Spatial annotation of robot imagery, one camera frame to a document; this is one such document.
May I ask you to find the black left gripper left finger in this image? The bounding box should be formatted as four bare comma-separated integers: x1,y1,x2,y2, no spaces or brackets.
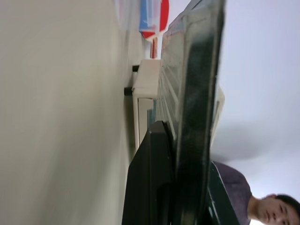
121,120,177,225

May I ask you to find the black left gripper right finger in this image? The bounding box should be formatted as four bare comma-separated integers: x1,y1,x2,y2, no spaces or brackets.
206,161,238,225

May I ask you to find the white toaster oven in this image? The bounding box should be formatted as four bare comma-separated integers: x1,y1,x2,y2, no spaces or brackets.
124,59,165,153

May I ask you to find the person in purple shirt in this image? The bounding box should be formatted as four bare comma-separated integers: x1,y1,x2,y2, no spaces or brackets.
213,161,300,225

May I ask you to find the red and blue round sign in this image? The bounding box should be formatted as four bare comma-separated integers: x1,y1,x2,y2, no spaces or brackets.
139,0,170,59

